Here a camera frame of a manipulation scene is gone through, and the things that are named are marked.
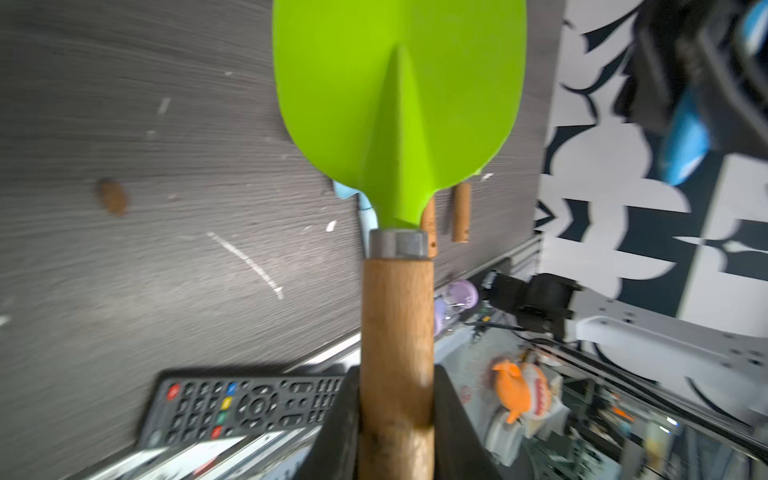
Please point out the yellow scoop trowel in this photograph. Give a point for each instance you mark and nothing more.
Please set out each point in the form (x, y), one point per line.
(429, 226)

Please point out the purple sand timer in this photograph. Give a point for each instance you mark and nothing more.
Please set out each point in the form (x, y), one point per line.
(459, 296)

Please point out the white blue cleaning brush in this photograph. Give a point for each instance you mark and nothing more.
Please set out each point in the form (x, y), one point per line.
(686, 143)

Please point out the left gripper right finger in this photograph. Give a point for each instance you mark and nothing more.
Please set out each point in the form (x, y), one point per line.
(459, 453)

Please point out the light green small trowel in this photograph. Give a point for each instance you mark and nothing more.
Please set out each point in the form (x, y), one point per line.
(461, 212)

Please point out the green pointed trowel back row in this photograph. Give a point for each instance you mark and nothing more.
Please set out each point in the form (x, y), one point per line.
(398, 100)

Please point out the black remote control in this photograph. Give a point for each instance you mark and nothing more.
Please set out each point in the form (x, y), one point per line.
(193, 406)

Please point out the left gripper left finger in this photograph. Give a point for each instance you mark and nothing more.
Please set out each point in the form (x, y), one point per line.
(333, 454)

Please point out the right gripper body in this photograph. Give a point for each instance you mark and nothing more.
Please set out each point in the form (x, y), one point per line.
(715, 50)

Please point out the orange plush toy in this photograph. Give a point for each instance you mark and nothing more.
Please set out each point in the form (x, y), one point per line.
(523, 390)

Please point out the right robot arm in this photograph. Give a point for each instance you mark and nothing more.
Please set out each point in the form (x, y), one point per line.
(652, 200)

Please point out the light blue scoop trowel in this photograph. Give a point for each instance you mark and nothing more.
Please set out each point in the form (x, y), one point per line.
(366, 214)

